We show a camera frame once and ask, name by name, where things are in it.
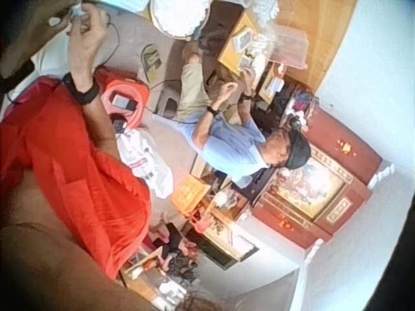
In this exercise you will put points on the black wrist band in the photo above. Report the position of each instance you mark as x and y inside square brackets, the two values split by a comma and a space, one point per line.
[82, 92]

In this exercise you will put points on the small black device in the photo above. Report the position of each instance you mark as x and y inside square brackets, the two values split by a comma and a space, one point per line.
[119, 125]

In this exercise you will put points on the heap of household clutter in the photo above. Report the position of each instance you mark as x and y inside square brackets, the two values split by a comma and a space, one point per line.
[194, 249]

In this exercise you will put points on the clear plastic box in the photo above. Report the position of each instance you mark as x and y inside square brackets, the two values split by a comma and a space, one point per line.
[290, 45]

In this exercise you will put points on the person's right hand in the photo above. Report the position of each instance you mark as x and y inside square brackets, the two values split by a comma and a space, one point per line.
[86, 48]

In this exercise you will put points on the person's right fingers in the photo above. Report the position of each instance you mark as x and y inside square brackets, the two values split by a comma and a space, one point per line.
[94, 17]

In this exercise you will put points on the small white blue object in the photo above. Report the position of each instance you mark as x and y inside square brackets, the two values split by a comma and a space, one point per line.
[76, 10]

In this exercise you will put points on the grey white phone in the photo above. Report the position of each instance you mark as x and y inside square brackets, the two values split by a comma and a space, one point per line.
[122, 101]

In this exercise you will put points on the person's left hand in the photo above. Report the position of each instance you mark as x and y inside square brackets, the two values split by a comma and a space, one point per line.
[29, 35]

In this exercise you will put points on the person's left fingers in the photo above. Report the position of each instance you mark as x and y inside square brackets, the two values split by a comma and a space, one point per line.
[58, 13]

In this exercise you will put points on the grey plastic stool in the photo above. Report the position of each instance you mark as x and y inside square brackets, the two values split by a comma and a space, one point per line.
[166, 101]

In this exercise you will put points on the white fluffy object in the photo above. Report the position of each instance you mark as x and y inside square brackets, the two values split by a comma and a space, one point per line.
[266, 8]

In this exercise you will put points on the red cabinet with painting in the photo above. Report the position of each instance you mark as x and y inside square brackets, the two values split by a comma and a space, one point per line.
[327, 191]

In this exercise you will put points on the white printed cloth bag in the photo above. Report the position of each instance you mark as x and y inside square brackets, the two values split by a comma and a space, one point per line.
[146, 162]

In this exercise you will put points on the yellow patterned box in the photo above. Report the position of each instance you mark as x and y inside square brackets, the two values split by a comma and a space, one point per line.
[188, 194]

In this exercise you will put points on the round white tray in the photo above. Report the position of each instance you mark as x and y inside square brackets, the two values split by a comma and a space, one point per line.
[180, 16]

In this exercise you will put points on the green printed slipper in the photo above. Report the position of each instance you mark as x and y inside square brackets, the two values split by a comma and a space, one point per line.
[151, 61]

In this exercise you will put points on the dark shelf with clutter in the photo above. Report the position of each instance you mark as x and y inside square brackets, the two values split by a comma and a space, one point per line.
[293, 98]

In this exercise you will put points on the yellow board with cards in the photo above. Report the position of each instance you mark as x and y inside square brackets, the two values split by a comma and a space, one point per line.
[231, 48]

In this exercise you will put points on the red plastic stool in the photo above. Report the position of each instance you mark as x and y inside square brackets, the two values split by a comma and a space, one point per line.
[129, 89]

